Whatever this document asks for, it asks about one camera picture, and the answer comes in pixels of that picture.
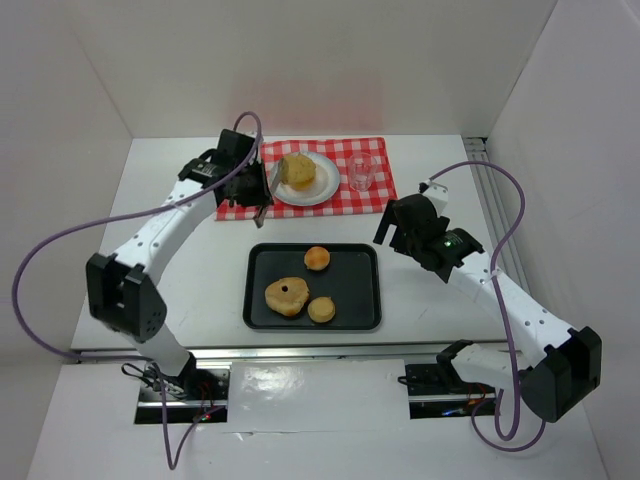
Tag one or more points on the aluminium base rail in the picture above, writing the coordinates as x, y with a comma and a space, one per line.
320, 352

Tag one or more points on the aluminium side rail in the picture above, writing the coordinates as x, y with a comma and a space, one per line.
486, 182

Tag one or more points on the flat bread with hole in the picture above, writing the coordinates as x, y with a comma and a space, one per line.
287, 296

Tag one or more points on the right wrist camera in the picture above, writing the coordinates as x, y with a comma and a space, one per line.
436, 193

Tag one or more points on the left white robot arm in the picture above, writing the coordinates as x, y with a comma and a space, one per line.
122, 287

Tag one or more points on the small round muffin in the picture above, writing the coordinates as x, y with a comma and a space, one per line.
321, 310

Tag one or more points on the black serving tray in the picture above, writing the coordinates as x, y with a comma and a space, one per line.
351, 280

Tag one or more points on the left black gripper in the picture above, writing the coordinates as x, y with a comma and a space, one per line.
257, 187

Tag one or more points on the speckled bread slice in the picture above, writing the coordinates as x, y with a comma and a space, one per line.
297, 169

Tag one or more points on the white round plate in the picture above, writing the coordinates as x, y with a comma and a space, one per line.
325, 185

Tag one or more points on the glazed ring donut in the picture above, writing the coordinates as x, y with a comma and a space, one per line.
302, 186

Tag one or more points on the small round bun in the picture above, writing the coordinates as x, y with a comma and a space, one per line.
317, 258

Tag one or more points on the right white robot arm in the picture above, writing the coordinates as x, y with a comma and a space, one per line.
555, 365

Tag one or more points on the red checkered cloth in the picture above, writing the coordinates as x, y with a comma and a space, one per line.
345, 201

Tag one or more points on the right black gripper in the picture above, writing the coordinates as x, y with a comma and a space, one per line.
400, 228

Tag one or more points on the clear drinking glass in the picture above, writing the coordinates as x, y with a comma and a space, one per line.
361, 171

